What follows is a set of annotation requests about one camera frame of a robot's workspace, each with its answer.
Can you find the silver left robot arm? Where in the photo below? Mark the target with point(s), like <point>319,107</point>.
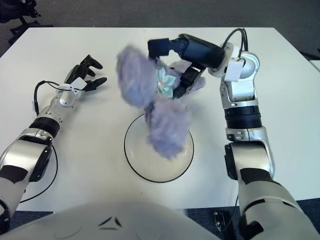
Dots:
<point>37,150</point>

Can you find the white neighbouring desk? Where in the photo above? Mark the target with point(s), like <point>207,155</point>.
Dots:
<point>315,65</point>

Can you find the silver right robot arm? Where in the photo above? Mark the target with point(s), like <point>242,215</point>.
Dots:
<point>250,150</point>

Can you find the white plate black rim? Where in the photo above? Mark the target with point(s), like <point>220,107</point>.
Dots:
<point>140,160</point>

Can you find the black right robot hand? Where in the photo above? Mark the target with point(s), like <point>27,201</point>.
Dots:
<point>202,53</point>

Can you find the black table bracket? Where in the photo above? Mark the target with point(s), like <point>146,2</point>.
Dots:
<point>222,225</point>

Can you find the silver robot torso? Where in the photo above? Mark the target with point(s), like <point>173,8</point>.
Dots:
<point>112,225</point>

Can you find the purple plush bunny doll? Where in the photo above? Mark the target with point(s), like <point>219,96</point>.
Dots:
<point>135,77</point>

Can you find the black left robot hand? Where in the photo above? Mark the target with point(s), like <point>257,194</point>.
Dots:
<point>75,75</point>

